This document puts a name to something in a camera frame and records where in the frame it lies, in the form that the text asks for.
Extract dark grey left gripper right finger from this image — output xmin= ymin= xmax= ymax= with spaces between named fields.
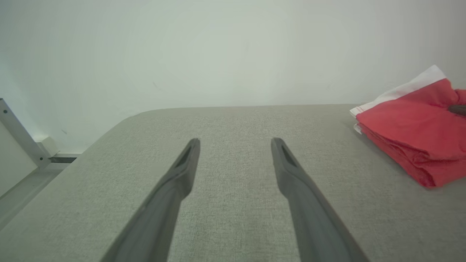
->
xmin=270 ymin=138 xmax=368 ymax=262

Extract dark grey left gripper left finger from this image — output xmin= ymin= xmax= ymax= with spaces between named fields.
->
xmin=101 ymin=138 xmax=201 ymax=262

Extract red shorts with white panel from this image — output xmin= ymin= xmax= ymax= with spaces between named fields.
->
xmin=350 ymin=65 xmax=466 ymax=160

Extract white baseboard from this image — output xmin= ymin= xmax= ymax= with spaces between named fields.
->
xmin=35 ymin=136 xmax=88 ymax=164

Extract white flat panel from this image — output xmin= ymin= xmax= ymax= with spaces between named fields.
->
xmin=0 ymin=122 xmax=39 ymax=197

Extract grey metal frame bar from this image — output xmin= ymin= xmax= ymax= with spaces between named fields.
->
xmin=0 ymin=98 xmax=51 ymax=168

